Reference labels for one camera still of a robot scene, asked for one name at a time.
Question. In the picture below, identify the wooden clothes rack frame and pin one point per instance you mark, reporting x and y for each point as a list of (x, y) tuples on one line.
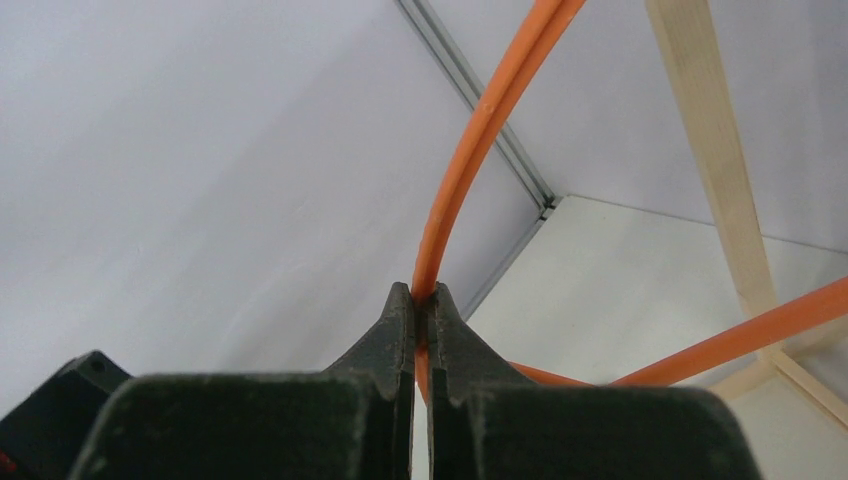
[(687, 40)]

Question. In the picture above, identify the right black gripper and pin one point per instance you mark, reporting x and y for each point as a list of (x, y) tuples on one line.
[(41, 437)]

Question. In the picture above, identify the left aluminium frame post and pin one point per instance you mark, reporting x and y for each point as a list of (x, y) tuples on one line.
[(435, 36)]

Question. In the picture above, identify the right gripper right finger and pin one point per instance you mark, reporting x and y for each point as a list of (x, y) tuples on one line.
[(486, 420)]

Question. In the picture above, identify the orange plastic hanger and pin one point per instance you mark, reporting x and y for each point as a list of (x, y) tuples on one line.
[(537, 36)]

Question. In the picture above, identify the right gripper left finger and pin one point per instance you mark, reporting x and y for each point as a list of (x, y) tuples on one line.
[(352, 420)]

